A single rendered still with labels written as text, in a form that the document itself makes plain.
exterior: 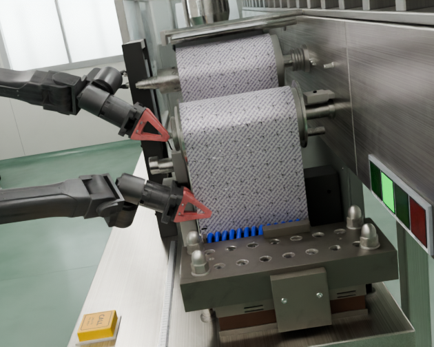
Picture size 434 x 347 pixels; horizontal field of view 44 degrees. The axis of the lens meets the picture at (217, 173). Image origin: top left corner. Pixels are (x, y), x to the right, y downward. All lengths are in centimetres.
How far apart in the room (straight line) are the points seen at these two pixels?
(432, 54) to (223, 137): 56
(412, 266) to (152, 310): 66
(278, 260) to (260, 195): 18
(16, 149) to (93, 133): 99
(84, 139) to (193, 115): 589
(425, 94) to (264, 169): 51
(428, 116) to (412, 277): 83
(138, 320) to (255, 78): 62
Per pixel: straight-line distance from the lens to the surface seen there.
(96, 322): 118
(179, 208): 113
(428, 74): 69
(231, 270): 102
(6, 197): 102
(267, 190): 115
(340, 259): 102
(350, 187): 121
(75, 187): 108
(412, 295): 151
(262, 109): 112
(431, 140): 70
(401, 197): 82
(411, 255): 145
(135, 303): 125
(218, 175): 113
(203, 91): 134
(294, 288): 101
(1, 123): 721
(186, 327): 113
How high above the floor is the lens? 150
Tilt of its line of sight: 17 degrees down
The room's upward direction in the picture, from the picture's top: 9 degrees counter-clockwise
